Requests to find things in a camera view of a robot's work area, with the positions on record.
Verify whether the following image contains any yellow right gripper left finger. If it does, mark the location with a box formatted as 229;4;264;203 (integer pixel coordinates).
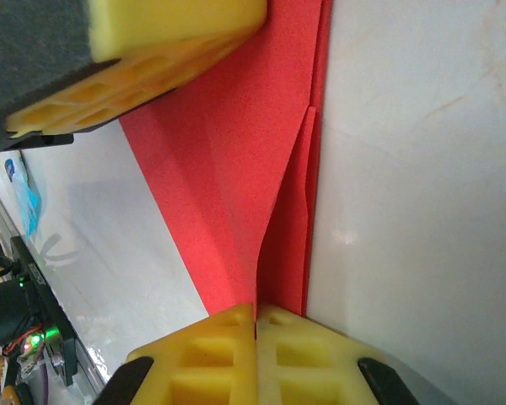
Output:
92;302;257;405

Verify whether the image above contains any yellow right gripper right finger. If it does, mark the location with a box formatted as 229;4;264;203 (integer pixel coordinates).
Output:
256;303;423;405

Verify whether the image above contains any red square paper sheet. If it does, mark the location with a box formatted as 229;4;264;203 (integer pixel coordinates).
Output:
120;0;334;317

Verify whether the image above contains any black left controller board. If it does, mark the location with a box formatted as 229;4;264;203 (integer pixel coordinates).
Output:
0;324;64;376

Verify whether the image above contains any blue white plastic packet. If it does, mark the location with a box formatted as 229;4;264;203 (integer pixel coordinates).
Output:
3;158;47;241

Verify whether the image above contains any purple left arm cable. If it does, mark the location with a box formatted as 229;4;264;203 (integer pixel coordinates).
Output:
35;364;56;405

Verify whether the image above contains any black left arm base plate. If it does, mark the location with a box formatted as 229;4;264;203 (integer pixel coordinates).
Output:
10;235;79;387

